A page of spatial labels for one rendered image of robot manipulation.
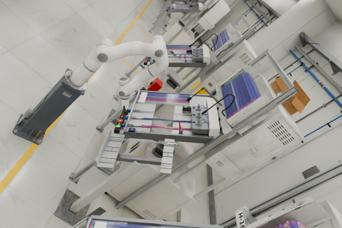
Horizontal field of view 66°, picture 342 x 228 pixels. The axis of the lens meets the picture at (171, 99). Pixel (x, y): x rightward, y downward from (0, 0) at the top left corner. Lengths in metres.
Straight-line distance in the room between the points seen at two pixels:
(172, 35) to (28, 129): 4.76
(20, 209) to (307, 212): 1.84
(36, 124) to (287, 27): 4.28
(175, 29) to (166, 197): 4.71
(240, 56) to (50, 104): 2.21
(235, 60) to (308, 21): 2.25
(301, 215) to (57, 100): 1.78
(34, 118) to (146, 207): 1.29
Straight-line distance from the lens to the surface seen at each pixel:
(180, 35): 6.62
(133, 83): 2.03
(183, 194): 2.54
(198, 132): 2.11
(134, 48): 1.92
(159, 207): 2.71
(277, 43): 5.28
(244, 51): 3.34
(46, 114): 2.36
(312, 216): 1.40
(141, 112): 2.37
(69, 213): 2.45
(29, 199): 2.35
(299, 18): 5.26
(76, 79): 2.11
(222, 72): 3.41
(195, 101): 2.56
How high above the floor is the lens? 1.96
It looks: 23 degrees down
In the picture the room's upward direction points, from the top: 51 degrees clockwise
